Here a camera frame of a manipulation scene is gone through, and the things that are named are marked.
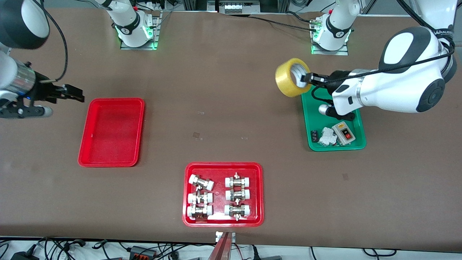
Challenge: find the yellow packing tape roll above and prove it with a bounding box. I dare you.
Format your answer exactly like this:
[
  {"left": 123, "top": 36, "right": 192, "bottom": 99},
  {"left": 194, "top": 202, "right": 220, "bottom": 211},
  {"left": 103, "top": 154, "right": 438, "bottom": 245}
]
[{"left": 275, "top": 57, "right": 312, "bottom": 98}]

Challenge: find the green plastic tray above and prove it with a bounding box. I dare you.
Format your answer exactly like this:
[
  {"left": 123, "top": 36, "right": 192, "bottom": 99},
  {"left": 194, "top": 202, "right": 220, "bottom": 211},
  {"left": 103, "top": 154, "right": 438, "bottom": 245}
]
[{"left": 301, "top": 88, "right": 367, "bottom": 152}]

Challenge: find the red plastic tray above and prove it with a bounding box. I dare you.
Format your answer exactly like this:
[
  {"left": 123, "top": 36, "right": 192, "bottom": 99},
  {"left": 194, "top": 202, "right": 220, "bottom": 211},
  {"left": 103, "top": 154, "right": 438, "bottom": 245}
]
[
  {"left": 182, "top": 162, "right": 264, "bottom": 228},
  {"left": 78, "top": 98, "right": 145, "bottom": 168}
]

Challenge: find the white circuit breaker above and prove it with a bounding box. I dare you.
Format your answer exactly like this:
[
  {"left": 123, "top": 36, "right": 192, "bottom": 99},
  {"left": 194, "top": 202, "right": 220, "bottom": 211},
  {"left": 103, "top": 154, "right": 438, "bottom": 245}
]
[{"left": 318, "top": 127, "right": 338, "bottom": 147}]

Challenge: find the grey terminal block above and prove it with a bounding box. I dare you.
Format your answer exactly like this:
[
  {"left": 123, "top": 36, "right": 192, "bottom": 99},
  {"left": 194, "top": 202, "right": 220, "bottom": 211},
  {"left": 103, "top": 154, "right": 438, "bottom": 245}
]
[{"left": 219, "top": 0, "right": 261, "bottom": 14}]

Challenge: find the metal fitting with white caps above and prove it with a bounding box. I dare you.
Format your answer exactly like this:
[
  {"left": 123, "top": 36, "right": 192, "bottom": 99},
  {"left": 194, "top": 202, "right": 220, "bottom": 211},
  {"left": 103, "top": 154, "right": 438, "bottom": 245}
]
[
  {"left": 225, "top": 172, "right": 252, "bottom": 189},
  {"left": 225, "top": 188, "right": 252, "bottom": 202},
  {"left": 188, "top": 174, "right": 215, "bottom": 191},
  {"left": 187, "top": 205, "right": 214, "bottom": 221},
  {"left": 187, "top": 191, "right": 214, "bottom": 206},
  {"left": 224, "top": 203, "right": 252, "bottom": 221}
]

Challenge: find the black power adapter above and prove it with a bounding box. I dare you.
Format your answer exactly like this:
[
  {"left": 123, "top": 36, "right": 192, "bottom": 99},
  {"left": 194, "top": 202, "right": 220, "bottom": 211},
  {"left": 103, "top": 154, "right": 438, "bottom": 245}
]
[{"left": 10, "top": 249, "right": 40, "bottom": 260}]

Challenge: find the black orange connector box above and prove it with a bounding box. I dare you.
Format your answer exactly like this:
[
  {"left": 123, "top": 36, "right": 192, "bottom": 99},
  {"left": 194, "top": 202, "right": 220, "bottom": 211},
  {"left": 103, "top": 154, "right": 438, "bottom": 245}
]
[{"left": 129, "top": 245, "right": 158, "bottom": 259}]

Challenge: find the black power plug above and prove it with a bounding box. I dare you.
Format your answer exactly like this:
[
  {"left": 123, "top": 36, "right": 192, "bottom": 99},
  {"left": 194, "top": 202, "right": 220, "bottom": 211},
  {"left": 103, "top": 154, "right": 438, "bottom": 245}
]
[{"left": 249, "top": 246, "right": 283, "bottom": 260}]

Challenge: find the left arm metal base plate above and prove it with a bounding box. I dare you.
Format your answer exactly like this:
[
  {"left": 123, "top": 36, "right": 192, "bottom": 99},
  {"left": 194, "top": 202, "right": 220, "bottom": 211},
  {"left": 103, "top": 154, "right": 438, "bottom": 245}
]
[{"left": 311, "top": 21, "right": 349, "bottom": 56}]

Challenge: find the grey on-off switch box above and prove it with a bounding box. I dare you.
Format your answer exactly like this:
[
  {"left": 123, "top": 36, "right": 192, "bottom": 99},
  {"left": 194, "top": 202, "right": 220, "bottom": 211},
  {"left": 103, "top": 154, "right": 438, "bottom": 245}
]
[{"left": 332, "top": 122, "right": 357, "bottom": 146}]

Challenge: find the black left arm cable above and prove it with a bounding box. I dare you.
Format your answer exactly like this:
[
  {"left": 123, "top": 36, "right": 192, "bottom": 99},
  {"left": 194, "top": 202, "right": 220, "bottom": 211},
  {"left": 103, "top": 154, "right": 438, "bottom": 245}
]
[{"left": 311, "top": 0, "right": 457, "bottom": 106}]

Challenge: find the black table cable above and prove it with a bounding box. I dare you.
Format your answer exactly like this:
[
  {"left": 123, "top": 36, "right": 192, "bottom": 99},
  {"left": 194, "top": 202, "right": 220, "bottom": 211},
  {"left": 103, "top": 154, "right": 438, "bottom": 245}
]
[{"left": 248, "top": 15, "right": 319, "bottom": 31}]

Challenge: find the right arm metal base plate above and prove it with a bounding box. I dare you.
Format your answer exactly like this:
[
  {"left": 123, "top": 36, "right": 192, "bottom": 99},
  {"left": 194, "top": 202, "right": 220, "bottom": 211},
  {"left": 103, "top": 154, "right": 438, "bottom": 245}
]
[{"left": 120, "top": 10, "right": 161, "bottom": 51}]

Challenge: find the aluminium camera mount post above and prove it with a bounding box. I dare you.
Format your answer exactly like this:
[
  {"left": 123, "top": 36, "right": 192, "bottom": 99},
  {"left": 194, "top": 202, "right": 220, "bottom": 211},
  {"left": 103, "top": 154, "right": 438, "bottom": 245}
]
[{"left": 207, "top": 231, "right": 236, "bottom": 260}]

